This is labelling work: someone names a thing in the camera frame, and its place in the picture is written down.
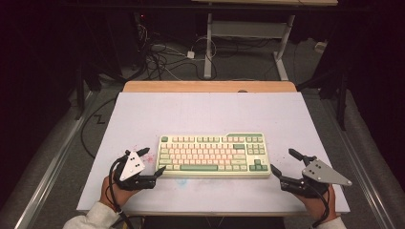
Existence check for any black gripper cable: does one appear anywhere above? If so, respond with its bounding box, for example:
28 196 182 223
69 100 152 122
307 182 331 228
108 156 136 229

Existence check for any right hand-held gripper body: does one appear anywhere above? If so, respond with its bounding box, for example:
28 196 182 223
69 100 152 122
279 155 353 198

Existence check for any black stand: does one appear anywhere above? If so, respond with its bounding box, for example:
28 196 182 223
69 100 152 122
74 61 103 121
295 63 351 132

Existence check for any metal floor rail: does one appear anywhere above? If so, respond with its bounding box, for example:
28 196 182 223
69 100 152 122
321 98 396 229
13 92 96 229

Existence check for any person's left hand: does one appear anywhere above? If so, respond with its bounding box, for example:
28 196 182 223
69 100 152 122
99 176 141 212

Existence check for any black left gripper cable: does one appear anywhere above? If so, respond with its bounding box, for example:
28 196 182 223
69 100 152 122
108 156 136 229

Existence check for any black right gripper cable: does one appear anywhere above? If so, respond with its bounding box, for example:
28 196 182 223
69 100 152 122
307 182 331 228

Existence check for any tangle of black cables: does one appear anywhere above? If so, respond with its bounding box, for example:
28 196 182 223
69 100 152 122
135 23 219 81

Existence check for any person's right hand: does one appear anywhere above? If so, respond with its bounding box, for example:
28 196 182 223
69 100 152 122
293 184 338 222

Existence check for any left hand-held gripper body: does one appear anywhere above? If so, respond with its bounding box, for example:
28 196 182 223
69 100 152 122
112 150 158 192

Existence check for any white power strip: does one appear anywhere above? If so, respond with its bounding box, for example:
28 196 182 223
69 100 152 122
314 41 329 54

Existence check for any green and cream keyboard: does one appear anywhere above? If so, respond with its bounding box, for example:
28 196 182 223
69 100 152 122
155 132 272 179

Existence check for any long black floor cable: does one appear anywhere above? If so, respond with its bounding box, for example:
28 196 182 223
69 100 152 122
79 96 117 160

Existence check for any white-framed desk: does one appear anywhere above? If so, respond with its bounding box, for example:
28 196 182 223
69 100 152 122
190 0 339 81

